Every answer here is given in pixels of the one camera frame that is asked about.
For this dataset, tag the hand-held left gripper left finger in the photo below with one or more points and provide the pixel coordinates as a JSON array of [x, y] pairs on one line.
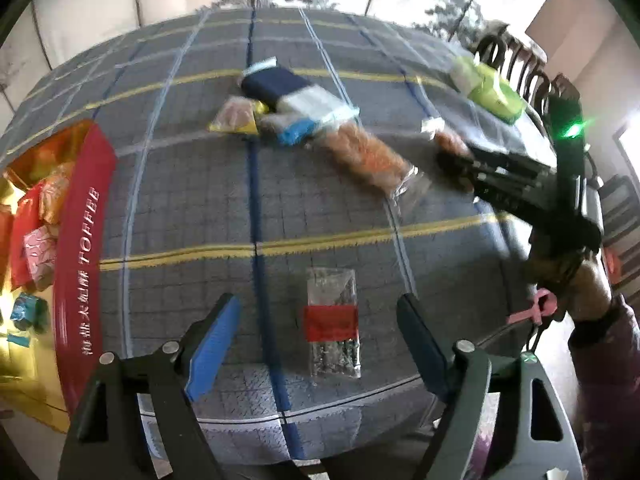
[[212, 350]]

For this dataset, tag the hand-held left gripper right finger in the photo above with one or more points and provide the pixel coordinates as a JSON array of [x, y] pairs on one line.
[[422, 340]]

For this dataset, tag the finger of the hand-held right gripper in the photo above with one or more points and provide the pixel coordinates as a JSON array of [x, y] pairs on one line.
[[510, 161], [500, 187]]

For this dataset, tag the clear packet of orange snacks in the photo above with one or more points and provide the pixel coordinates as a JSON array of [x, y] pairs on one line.
[[447, 140], [367, 155]]

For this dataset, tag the clear packet with red label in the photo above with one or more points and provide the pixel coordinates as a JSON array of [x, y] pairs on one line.
[[330, 322]]

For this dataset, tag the red box with gold lining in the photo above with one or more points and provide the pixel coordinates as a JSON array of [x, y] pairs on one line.
[[82, 260]]

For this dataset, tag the small teal candy packet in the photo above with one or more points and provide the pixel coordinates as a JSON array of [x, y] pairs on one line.
[[27, 310]]

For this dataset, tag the pink and white patterned packet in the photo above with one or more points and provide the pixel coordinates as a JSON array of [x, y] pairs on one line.
[[42, 255]]

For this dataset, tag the small blue-ended snack packet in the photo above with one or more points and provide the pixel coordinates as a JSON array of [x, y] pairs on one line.
[[295, 132]]

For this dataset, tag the orange snack packet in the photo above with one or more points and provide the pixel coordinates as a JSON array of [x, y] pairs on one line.
[[55, 195]]

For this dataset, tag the red snack packet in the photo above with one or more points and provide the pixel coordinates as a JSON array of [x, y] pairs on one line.
[[25, 230]]

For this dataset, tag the small yellow snack packet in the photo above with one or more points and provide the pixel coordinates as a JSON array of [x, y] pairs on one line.
[[235, 116]]

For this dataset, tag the navy and pale blue packet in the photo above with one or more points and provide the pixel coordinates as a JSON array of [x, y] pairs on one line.
[[272, 85]]

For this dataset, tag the person's right forearm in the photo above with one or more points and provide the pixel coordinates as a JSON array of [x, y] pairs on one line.
[[610, 385]]

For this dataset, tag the person's right hand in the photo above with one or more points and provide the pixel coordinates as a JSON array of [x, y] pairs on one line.
[[592, 287]]

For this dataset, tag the green tissue pack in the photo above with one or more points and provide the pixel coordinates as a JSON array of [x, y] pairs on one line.
[[492, 92]]

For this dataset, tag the dark wooden chair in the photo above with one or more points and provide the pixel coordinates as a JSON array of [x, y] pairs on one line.
[[565, 87], [505, 50]]

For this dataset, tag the pink clip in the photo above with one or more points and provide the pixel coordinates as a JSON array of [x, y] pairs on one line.
[[537, 307]]

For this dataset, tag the grey plaid tablecloth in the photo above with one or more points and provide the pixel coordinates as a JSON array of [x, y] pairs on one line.
[[200, 210]]

